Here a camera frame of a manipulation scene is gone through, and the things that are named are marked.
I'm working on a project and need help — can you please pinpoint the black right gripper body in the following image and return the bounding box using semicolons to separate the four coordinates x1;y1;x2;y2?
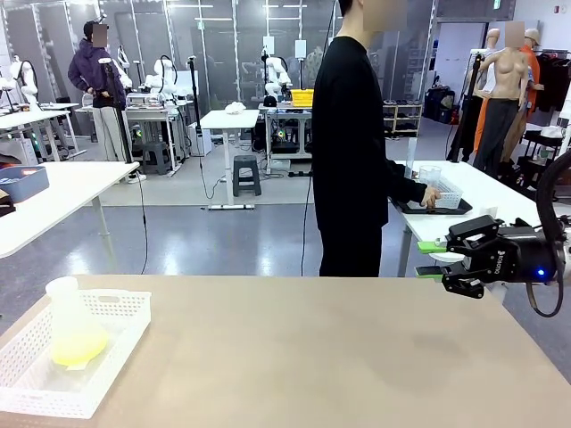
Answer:
466;225;559;285

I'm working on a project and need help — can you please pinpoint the white perforated plastic basket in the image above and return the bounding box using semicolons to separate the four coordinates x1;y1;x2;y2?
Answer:
0;289;153;420
418;176;465;210

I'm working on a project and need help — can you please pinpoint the conical flask with yellow liquid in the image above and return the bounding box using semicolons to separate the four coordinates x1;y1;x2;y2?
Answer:
45;276;110;369

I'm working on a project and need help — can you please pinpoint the person right forearm black sleeve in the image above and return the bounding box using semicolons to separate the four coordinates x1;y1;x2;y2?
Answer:
385;159;428;205

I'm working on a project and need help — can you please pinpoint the person right hand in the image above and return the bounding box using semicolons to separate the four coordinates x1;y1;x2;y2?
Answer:
420;185;443;210

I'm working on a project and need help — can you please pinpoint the black tray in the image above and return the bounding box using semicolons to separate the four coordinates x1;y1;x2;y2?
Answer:
392;195;474;218

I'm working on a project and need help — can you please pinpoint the white table with tray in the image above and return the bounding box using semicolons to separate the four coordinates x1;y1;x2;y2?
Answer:
385;159;550;277

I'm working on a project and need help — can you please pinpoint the clear plastic beaker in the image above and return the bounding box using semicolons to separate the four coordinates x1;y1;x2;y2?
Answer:
418;164;443;188

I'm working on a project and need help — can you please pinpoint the shoe rack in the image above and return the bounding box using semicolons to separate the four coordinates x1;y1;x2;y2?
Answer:
383;100;423;137

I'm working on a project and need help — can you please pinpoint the person in black clothes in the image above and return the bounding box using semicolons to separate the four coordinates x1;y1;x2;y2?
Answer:
310;0;410;278

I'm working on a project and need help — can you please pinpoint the bare mannequin with grey skirt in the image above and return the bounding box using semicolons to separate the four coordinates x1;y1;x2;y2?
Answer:
472;21;536;179

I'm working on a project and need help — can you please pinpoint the yellow crate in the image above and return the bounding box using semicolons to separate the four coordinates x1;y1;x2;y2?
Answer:
290;87;315;107

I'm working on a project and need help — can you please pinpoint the grey plastic stool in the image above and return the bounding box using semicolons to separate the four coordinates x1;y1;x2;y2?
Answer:
141;141;173;176
231;154;263;198

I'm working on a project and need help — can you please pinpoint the white standing desk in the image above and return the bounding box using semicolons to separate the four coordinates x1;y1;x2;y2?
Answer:
199;109;261;211

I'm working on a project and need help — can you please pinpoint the large white table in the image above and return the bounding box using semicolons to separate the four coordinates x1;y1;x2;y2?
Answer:
0;160;142;260

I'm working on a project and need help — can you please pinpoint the person in purple jacket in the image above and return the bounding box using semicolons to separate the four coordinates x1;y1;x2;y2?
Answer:
67;20;127;162

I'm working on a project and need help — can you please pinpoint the blue grey storage bin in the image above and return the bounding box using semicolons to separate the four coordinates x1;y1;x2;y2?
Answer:
0;165;50;204

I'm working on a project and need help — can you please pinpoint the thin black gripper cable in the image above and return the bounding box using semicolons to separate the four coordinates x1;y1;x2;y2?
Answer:
525;278;566;318

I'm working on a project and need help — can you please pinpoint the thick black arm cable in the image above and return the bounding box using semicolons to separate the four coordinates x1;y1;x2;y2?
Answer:
534;151;571;251

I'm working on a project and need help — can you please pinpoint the black camera tripod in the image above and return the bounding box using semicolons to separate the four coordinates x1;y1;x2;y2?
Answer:
97;57;135;164

